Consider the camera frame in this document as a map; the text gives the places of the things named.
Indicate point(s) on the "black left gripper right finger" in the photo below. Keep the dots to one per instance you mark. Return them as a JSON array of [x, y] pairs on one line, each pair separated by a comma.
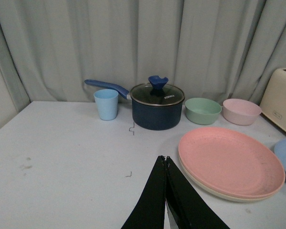
[[188, 209]]

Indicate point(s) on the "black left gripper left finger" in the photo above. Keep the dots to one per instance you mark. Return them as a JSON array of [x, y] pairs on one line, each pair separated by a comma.
[[150, 208]]

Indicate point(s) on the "pink plate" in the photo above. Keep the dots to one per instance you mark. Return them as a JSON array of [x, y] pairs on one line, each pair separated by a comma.
[[231, 162]]

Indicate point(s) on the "cream plate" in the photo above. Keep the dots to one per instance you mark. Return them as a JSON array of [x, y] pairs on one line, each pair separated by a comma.
[[221, 195]]

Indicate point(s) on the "green bowl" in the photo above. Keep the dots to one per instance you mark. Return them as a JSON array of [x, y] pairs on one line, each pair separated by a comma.
[[202, 111]]

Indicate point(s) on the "dark blue saucepan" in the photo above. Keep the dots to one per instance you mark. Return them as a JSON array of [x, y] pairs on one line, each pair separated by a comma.
[[149, 117]]

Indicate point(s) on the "pink bowl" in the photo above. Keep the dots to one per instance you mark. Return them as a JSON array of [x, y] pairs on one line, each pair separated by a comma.
[[240, 112]]

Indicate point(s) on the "glass pot lid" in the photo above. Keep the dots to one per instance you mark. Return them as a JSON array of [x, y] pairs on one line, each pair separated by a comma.
[[157, 92]]

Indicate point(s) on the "light blue cup left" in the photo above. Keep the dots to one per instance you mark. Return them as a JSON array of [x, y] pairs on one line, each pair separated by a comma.
[[107, 103]]

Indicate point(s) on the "cream toaster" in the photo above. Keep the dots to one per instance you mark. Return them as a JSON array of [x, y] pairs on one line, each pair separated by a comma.
[[273, 103]]

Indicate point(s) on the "grey-green curtain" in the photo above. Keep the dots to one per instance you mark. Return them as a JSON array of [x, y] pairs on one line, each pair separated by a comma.
[[216, 49]]

